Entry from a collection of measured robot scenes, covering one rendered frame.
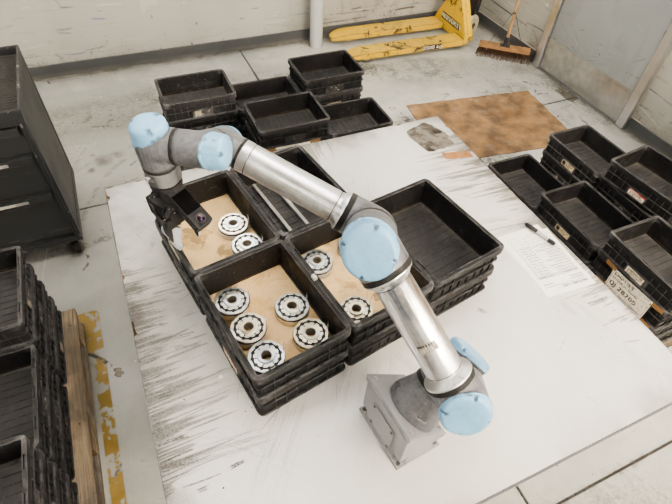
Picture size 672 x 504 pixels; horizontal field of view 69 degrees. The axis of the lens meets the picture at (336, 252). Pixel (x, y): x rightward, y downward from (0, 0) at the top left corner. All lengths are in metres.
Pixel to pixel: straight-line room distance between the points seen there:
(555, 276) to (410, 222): 0.58
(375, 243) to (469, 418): 0.44
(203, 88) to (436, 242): 1.92
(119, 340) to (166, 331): 0.92
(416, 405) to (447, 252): 0.63
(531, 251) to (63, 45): 3.73
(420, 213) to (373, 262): 0.90
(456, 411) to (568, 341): 0.77
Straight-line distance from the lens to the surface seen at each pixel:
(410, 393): 1.28
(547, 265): 1.99
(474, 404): 1.11
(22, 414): 2.07
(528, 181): 3.09
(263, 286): 1.55
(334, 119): 3.08
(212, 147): 1.00
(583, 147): 3.33
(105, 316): 2.67
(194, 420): 1.50
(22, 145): 2.54
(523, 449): 1.56
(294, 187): 1.10
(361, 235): 0.94
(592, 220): 2.82
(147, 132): 1.03
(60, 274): 2.94
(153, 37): 4.55
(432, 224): 1.80
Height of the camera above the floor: 2.06
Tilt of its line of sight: 48 degrees down
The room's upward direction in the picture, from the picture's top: 5 degrees clockwise
